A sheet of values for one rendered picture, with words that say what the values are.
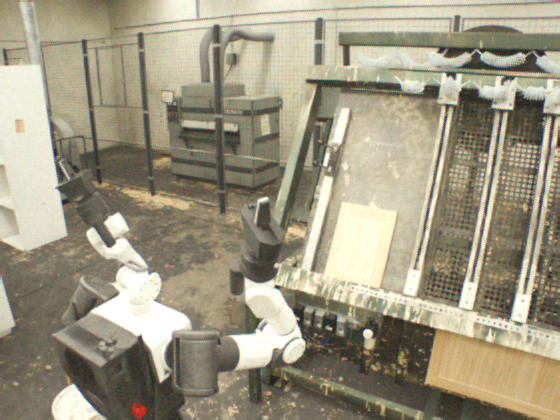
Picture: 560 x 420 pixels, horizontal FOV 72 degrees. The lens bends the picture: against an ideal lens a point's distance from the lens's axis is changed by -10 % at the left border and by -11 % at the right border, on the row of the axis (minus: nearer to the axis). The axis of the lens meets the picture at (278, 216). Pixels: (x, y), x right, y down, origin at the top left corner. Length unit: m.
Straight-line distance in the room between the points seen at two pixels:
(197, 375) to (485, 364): 1.81
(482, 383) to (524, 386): 0.21
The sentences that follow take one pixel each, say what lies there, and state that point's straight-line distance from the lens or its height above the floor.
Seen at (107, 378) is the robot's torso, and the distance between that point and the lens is 1.03.
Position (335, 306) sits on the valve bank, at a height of 0.77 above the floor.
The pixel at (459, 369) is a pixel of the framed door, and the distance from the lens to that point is 2.54.
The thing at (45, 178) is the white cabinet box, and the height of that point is 0.78.
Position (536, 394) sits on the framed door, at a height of 0.40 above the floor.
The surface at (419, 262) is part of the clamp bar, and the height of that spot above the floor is 1.06.
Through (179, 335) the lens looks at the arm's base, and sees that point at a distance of 1.01.
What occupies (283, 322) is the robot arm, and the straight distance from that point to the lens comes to 1.11.
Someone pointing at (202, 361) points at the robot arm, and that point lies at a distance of 0.99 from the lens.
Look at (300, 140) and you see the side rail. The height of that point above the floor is 1.53.
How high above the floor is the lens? 1.97
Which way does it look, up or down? 21 degrees down
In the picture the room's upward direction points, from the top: straight up
